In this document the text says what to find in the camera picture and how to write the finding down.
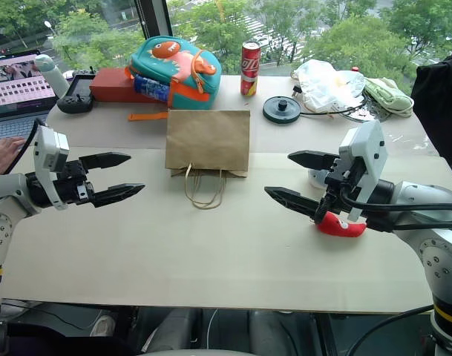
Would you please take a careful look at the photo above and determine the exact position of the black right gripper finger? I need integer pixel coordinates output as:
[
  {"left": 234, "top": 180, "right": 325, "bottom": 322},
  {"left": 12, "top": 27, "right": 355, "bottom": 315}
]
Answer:
[
  {"left": 286, "top": 149, "right": 340, "bottom": 173},
  {"left": 263, "top": 185, "right": 329, "bottom": 224}
]

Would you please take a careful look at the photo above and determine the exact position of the thin white cable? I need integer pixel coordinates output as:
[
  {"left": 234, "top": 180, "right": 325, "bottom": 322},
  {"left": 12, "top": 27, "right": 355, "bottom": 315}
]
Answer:
[{"left": 206, "top": 307, "right": 220, "bottom": 350}]

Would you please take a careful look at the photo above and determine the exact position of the white teal handle device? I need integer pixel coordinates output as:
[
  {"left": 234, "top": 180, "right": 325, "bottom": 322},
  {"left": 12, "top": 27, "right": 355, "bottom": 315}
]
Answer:
[{"left": 33, "top": 53, "right": 71, "bottom": 102}]

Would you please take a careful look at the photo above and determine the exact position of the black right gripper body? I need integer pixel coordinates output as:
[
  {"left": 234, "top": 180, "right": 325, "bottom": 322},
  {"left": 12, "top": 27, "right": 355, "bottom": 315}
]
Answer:
[{"left": 324, "top": 155, "right": 368, "bottom": 216}]

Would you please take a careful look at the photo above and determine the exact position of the brown paper bag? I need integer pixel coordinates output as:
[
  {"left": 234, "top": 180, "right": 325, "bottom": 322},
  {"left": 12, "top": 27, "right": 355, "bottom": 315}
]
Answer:
[{"left": 165, "top": 108, "right": 252, "bottom": 209}]

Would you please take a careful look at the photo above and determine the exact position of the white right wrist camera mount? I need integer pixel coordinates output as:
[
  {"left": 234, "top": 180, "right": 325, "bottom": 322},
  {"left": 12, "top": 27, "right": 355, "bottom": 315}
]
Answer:
[{"left": 338, "top": 119, "right": 390, "bottom": 223}]

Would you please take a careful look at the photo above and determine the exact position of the white plastic bag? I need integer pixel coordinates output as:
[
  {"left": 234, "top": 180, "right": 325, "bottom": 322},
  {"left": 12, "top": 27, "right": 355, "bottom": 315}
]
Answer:
[{"left": 291, "top": 59, "right": 367, "bottom": 113}]

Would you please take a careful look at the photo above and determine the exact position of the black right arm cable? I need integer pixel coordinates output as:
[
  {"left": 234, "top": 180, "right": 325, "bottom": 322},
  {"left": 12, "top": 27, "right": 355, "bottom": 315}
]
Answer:
[{"left": 313, "top": 184, "right": 452, "bottom": 234}]

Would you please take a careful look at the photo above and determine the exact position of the light green pouch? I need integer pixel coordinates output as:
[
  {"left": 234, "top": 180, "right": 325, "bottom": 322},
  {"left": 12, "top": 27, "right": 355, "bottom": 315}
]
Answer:
[{"left": 362, "top": 76, "right": 416, "bottom": 119}]

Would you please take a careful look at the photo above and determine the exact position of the red soda can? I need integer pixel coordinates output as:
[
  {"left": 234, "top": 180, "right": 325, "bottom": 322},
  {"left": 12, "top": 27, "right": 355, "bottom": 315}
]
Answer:
[{"left": 240, "top": 41, "right": 263, "bottom": 98}]

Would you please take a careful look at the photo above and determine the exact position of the black window frame post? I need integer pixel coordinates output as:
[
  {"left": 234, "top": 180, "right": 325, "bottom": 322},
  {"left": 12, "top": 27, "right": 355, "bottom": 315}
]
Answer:
[{"left": 134, "top": 0, "right": 174, "bottom": 39}]

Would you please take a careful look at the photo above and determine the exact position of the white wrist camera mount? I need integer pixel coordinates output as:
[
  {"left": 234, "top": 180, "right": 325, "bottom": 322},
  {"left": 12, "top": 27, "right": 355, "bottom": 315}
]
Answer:
[
  {"left": 338, "top": 119, "right": 390, "bottom": 223},
  {"left": 33, "top": 125, "right": 71, "bottom": 211}
]

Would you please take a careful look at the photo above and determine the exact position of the black cable under table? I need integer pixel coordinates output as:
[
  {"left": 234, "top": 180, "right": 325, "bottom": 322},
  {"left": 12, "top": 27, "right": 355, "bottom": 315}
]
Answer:
[{"left": 347, "top": 303, "right": 434, "bottom": 356}]

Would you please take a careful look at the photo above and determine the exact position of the white round object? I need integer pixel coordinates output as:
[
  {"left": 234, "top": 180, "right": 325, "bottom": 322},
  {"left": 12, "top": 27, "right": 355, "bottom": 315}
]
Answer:
[{"left": 307, "top": 169, "right": 329, "bottom": 191}]

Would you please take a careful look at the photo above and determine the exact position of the white shoe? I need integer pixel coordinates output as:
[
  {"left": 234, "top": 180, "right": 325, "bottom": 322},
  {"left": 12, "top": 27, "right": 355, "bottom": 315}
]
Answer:
[{"left": 89, "top": 314, "right": 117, "bottom": 338}]

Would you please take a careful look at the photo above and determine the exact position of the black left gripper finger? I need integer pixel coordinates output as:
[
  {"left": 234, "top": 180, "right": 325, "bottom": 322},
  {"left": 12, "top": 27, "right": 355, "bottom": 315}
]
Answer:
[
  {"left": 88, "top": 182, "right": 146, "bottom": 209},
  {"left": 78, "top": 151, "right": 132, "bottom": 173}
]

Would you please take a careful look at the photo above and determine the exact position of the red cardboard box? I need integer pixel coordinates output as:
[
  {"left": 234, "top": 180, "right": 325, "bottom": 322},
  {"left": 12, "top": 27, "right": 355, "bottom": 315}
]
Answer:
[{"left": 88, "top": 67, "right": 168, "bottom": 105}]

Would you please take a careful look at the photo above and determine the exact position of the open laptop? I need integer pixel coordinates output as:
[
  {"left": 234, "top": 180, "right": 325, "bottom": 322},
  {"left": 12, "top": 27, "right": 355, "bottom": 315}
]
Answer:
[{"left": 0, "top": 49, "right": 60, "bottom": 150}]

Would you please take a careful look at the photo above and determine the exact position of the person's bare hand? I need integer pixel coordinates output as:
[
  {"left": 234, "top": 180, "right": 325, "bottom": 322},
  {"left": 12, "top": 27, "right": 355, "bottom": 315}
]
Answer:
[{"left": 0, "top": 136, "right": 27, "bottom": 176}]

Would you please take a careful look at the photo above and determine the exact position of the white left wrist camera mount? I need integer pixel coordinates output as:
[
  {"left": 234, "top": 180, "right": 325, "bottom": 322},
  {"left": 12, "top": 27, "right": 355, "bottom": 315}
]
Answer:
[{"left": 33, "top": 125, "right": 71, "bottom": 211}]

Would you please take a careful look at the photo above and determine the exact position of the black garment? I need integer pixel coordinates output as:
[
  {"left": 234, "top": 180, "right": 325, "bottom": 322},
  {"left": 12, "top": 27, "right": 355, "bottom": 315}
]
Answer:
[{"left": 410, "top": 54, "right": 452, "bottom": 166}]

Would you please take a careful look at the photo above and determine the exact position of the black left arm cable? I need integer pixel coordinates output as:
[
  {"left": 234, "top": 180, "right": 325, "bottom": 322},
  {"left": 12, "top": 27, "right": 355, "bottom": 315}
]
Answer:
[{"left": 4, "top": 118, "right": 45, "bottom": 176}]

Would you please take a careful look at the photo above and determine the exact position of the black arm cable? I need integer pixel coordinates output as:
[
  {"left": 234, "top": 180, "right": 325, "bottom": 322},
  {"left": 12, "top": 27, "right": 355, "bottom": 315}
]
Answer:
[
  {"left": 313, "top": 184, "right": 452, "bottom": 234},
  {"left": 4, "top": 118, "right": 45, "bottom": 176}
]

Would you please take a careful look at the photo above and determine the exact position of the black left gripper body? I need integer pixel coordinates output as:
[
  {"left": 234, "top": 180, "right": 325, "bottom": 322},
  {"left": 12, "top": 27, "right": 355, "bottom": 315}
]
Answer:
[{"left": 56, "top": 159, "right": 96, "bottom": 207}]

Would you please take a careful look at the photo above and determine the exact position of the red plush toy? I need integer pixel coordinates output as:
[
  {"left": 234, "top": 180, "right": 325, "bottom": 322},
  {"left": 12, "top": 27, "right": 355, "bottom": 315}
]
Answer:
[{"left": 313, "top": 210, "right": 368, "bottom": 239}]

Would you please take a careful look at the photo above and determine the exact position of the black round kettle base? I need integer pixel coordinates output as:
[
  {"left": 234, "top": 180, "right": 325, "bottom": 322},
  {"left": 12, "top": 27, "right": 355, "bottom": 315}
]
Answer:
[{"left": 262, "top": 95, "right": 302, "bottom": 125}]

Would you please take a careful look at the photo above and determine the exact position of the black power cord with plug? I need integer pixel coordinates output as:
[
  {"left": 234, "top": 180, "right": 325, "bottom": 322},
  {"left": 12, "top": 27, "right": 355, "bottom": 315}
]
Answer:
[{"left": 292, "top": 85, "right": 366, "bottom": 116}]

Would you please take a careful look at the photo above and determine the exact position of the teal dinosaur backpack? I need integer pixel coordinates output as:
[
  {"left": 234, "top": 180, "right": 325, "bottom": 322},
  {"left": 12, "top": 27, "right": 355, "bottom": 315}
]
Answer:
[{"left": 124, "top": 36, "right": 223, "bottom": 122}]

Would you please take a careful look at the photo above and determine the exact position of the blue snack packet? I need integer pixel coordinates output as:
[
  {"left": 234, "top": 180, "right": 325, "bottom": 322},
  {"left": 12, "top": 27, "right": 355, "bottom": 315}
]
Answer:
[{"left": 133, "top": 75, "right": 173, "bottom": 103}]

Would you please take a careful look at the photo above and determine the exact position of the black handheld controller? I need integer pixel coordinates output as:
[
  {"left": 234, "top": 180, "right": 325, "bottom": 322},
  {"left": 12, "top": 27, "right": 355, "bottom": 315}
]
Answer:
[{"left": 56, "top": 69, "right": 97, "bottom": 114}]

